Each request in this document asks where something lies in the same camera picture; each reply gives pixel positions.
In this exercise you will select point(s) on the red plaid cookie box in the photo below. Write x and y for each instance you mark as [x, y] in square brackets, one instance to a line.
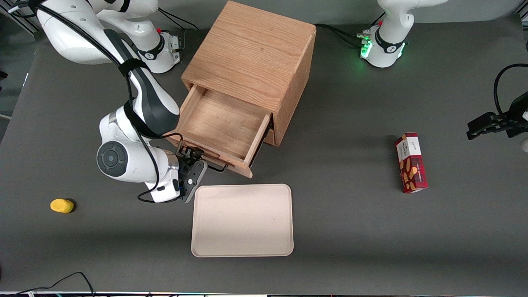
[410, 165]

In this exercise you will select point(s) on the wooden drawer front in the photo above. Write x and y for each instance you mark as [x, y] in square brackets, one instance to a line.
[270, 141]
[271, 131]

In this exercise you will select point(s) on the small yellow object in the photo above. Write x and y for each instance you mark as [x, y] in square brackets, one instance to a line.
[62, 206]

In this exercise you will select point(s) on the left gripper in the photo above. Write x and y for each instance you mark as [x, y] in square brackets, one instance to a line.
[508, 125]

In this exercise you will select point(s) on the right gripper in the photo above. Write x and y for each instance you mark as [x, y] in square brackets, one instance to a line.
[184, 159]

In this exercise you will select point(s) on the oak wooden cabinet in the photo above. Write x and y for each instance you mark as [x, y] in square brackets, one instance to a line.
[251, 49]

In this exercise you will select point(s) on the beige rectangular tray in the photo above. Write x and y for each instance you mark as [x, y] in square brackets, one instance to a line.
[243, 220]

